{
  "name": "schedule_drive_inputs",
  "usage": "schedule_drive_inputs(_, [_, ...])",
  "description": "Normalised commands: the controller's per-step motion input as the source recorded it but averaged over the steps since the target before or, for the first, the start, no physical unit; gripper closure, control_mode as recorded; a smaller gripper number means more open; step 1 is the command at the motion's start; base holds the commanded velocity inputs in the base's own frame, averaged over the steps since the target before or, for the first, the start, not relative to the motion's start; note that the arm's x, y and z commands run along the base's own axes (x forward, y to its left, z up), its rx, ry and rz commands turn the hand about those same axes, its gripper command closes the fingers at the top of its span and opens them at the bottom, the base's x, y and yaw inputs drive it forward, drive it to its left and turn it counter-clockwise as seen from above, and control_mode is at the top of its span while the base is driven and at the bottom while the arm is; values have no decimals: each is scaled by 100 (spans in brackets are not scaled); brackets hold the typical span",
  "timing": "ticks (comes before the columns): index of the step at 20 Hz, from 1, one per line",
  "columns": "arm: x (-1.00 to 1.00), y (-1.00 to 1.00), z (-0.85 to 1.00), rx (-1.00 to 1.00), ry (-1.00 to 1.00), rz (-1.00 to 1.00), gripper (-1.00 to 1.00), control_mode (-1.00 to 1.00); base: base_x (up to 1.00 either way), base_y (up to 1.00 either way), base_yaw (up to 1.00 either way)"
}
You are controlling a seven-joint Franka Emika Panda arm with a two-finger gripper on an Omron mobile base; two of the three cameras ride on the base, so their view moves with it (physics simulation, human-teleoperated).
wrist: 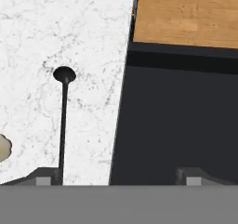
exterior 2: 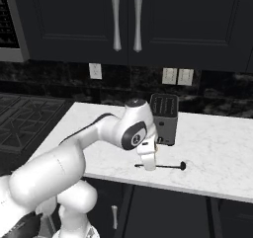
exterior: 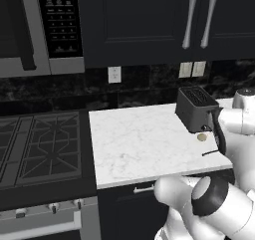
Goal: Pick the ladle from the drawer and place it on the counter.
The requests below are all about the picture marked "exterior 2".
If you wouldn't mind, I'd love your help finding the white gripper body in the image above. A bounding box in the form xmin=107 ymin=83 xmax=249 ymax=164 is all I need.
xmin=136 ymin=150 xmax=158 ymax=172

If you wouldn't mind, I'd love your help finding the black ladle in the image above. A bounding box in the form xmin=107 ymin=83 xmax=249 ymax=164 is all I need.
xmin=134 ymin=161 xmax=188 ymax=172

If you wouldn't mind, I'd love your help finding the grey toaster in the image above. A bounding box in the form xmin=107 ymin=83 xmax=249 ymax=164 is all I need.
xmin=149 ymin=93 xmax=180 ymax=147

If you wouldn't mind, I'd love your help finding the dark base cupboard door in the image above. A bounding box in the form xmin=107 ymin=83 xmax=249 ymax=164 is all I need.
xmin=80 ymin=177 xmax=134 ymax=238

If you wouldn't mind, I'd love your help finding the dark base cupboard front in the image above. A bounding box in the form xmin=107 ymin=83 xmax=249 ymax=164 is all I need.
xmin=216 ymin=198 xmax=253 ymax=238

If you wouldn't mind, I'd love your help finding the black hob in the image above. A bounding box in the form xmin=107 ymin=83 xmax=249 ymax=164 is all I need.
xmin=0 ymin=93 xmax=76 ymax=177

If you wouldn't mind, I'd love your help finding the grey extractor hood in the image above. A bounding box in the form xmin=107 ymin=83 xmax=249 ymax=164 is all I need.
xmin=0 ymin=0 xmax=31 ymax=64

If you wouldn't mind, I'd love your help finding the small silver cupboard handle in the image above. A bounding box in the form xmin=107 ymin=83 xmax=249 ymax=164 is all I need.
xmin=111 ymin=204 xmax=119 ymax=231

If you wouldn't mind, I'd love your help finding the white wall switch plate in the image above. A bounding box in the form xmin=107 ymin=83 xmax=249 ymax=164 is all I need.
xmin=161 ymin=67 xmax=179 ymax=86
xmin=177 ymin=68 xmax=195 ymax=87

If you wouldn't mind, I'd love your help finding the white wall socket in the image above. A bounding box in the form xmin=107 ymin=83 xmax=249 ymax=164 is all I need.
xmin=88 ymin=62 xmax=103 ymax=81

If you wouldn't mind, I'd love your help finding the dark wall cupboard door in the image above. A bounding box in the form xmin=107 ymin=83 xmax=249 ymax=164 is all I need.
xmin=126 ymin=0 xmax=253 ymax=74
xmin=11 ymin=0 xmax=129 ymax=66

